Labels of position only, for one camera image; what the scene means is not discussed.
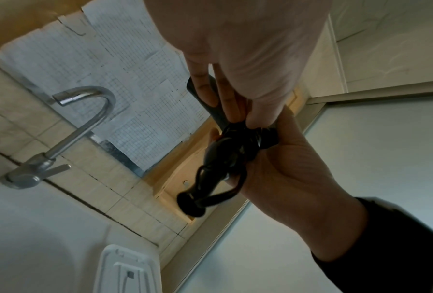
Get dark grey device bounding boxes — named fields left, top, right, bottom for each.
left=186, top=75, right=239, bottom=133

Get person's right forearm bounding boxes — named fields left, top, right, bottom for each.
left=311, top=196, right=433, bottom=293

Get sheets of gridded paper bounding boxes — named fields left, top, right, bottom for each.
left=0, top=0, right=217, bottom=172

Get white plastic tray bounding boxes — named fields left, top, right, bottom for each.
left=96, top=244, right=161, bottom=293

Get black cable bundle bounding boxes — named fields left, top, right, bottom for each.
left=176, top=120, right=279, bottom=219

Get white sink basin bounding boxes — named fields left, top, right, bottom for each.
left=0, top=174, right=161, bottom=293

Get beige metal frame profile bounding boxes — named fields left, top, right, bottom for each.
left=159, top=81, right=433, bottom=293

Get person's right hand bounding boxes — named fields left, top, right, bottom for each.
left=207, top=107, right=370, bottom=262

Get silver curved faucet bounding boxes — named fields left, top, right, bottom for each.
left=0, top=85, right=116, bottom=190

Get person's left hand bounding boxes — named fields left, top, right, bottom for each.
left=144, top=0, right=334, bottom=128

